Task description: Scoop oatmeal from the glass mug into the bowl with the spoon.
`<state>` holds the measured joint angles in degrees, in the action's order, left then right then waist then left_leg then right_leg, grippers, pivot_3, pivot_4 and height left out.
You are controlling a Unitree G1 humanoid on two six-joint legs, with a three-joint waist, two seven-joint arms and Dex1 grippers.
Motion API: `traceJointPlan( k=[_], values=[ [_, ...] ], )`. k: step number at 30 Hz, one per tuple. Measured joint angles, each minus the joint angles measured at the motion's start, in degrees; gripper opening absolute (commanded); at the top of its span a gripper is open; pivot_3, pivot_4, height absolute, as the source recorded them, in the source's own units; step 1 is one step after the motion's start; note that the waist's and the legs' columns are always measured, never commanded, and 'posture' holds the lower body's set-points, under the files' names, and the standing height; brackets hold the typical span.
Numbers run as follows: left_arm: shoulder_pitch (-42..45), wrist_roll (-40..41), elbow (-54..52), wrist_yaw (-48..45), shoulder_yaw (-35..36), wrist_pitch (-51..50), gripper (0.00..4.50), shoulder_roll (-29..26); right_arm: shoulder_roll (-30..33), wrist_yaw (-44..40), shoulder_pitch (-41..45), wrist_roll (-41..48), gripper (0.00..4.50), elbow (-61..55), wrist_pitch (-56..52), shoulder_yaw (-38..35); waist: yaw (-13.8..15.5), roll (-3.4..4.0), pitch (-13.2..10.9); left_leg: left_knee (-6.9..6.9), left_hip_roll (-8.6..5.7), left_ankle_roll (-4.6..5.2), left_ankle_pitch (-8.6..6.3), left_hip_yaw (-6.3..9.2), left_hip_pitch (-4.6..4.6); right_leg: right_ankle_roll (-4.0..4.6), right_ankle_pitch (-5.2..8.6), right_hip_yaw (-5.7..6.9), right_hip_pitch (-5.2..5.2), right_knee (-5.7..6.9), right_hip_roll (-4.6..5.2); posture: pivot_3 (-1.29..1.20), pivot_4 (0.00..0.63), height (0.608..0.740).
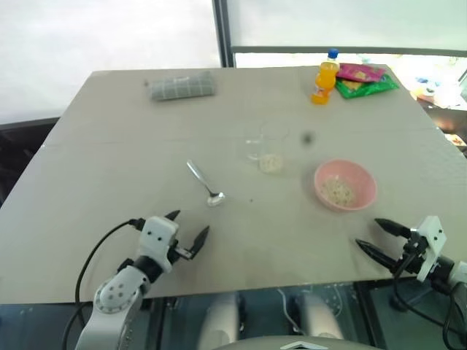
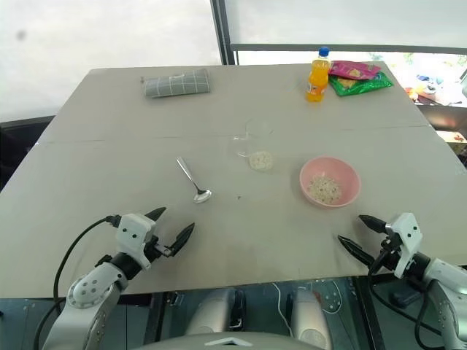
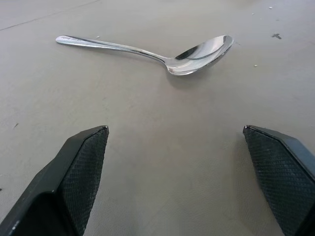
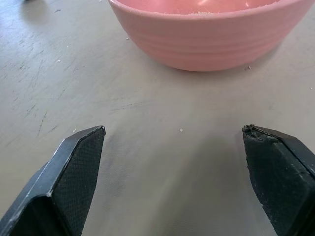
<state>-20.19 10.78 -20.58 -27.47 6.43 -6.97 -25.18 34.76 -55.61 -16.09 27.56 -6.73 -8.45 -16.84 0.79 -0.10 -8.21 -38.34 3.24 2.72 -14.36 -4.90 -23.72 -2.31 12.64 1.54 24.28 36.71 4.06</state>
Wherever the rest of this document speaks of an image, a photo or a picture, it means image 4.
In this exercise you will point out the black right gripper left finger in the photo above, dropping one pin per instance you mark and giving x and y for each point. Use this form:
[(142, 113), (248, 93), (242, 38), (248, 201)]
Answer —
[(61, 186)]

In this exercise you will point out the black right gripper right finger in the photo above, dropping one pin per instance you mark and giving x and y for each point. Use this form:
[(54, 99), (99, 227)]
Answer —
[(280, 179)]

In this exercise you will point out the pink ribbed bowl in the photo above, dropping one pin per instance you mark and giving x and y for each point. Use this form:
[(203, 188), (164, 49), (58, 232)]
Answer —
[(204, 41)]

